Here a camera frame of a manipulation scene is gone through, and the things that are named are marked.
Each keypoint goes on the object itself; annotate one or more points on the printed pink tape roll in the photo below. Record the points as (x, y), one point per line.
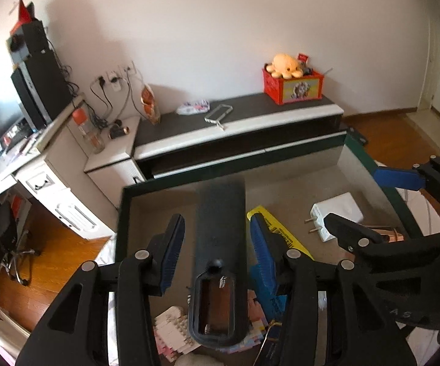
(256, 308)

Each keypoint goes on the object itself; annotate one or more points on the black computer tower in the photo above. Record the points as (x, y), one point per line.
(40, 87)

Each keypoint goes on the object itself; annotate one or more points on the snack bag on cabinet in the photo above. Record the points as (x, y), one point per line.
(149, 103)

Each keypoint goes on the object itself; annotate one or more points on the white charger plug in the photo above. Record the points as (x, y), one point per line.
(338, 207)

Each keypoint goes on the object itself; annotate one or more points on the small red white card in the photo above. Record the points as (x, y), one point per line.
(304, 58)

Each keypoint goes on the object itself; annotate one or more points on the black hair dryer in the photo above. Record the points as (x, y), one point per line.
(119, 131)

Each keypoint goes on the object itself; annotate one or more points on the black remote control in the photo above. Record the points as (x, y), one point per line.
(220, 217)

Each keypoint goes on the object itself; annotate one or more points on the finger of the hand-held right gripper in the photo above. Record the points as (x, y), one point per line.
(395, 177)
(346, 230)

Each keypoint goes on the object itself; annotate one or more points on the orange plush octopus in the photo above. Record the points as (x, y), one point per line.
(285, 64)

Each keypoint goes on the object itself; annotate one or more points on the pink cylinder jar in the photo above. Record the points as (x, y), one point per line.
(391, 234)

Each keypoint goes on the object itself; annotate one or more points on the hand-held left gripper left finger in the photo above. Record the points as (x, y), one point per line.
(172, 255)

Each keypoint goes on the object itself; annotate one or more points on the blue highlighter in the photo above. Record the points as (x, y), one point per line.
(271, 307)

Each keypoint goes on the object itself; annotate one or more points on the white printed packet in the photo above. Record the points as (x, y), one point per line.
(193, 107)

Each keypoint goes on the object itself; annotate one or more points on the black white low cabinet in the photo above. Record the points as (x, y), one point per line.
(243, 122)

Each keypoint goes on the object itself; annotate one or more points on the pink box with dark rim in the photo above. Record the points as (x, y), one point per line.
(143, 213)

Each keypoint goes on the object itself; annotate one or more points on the white desk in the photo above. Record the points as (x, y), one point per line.
(52, 171)

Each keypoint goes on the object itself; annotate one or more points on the navy gold lipstick tube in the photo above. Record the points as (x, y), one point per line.
(269, 347)

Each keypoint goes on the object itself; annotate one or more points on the clear phone case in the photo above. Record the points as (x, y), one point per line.
(208, 118)

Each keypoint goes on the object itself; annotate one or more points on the bottle with orange cap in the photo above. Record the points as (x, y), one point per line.
(80, 116)

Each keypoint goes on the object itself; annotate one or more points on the white nightstand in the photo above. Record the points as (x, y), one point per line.
(109, 183)

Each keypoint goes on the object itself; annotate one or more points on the red printed box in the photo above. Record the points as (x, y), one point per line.
(292, 89)

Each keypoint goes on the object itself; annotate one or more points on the yellow highlighter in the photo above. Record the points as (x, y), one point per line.
(294, 246)

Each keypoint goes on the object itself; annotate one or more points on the black computer monitor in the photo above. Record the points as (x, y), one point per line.
(2, 116)

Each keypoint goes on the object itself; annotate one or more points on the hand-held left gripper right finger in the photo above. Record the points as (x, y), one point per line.
(262, 251)

